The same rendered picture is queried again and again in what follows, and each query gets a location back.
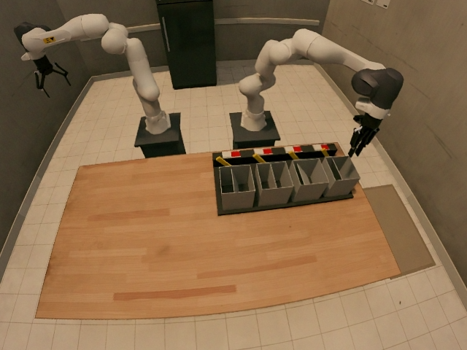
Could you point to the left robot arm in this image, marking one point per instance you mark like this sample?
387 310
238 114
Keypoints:
381 85

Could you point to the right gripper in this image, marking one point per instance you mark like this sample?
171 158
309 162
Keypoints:
45 68

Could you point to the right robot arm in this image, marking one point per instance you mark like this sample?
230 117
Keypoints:
35 38

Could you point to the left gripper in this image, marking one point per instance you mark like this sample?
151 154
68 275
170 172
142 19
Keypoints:
366 134

